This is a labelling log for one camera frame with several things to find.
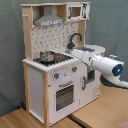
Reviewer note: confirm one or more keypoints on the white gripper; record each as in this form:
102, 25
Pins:
85, 56

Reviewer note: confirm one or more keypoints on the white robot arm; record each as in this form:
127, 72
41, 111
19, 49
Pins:
110, 68

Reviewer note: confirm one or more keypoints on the wooden toy kitchen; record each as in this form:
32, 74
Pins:
57, 38

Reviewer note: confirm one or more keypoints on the red right oven knob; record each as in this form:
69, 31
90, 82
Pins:
74, 69

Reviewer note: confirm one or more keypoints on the red oven knob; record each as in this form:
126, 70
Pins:
56, 75
74, 69

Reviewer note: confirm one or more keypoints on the white cabinet door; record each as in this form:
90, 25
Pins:
90, 84

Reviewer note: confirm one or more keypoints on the black toy stovetop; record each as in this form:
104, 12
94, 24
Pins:
57, 59

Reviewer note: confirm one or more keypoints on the red left oven knob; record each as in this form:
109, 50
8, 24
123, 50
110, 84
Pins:
56, 75

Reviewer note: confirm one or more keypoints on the small metal pot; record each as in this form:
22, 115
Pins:
47, 56

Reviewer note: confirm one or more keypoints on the toy oven door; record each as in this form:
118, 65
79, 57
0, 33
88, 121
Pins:
62, 97

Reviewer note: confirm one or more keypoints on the toy microwave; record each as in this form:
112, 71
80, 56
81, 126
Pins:
78, 11

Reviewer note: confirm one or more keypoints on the grey range hood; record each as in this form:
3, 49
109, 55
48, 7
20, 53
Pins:
48, 18

